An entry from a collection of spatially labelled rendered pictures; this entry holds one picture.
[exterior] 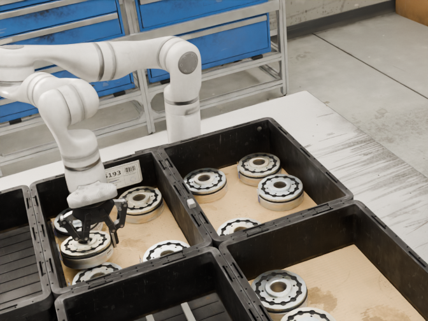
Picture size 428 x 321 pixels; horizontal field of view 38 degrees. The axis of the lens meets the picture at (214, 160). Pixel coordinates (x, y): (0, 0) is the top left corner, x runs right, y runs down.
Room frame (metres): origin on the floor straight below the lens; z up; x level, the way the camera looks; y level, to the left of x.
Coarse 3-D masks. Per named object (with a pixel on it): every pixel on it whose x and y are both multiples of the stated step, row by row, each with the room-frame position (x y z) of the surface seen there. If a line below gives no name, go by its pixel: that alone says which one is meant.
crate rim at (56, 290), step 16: (112, 160) 1.23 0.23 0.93; (160, 160) 1.20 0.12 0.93; (64, 176) 1.19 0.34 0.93; (32, 192) 1.14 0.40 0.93; (176, 192) 1.07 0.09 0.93; (192, 208) 1.00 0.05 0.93; (48, 240) 0.96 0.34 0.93; (208, 240) 0.90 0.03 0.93; (48, 256) 0.91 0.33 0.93; (160, 256) 0.87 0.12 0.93; (176, 256) 0.87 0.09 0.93; (48, 272) 0.87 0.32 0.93; (112, 272) 0.84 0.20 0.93; (128, 272) 0.84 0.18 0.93; (64, 288) 0.82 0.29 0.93; (80, 288) 0.81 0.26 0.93
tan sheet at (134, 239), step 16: (128, 224) 1.11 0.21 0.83; (144, 224) 1.11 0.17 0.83; (160, 224) 1.10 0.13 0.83; (176, 224) 1.09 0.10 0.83; (128, 240) 1.06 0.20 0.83; (144, 240) 1.05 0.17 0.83; (160, 240) 1.04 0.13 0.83; (112, 256) 1.01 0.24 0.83; (128, 256) 1.00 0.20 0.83; (64, 272) 0.98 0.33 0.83
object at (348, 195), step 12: (252, 120) 1.34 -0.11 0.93; (264, 120) 1.34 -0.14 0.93; (216, 132) 1.30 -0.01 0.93; (288, 132) 1.26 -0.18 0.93; (168, 144) 1.28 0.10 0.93; (180, 144) 1.27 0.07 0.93; (300, 144) 1.20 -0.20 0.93; (312, 156) 1.14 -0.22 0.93; (168, 168) 1.17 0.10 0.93; (324, 168) 1.09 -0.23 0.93; (180, 180) 1.11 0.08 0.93; (336, 180) 1.04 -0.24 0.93; (348, 192) 0.99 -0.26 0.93; (324, 204) 0.96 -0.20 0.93; (204, 216) 0.97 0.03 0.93; (288, 216) 0.94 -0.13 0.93; (300, 216) 0.94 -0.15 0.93; (252, 228) 0.92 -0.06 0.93; (216, 240) 0.90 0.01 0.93
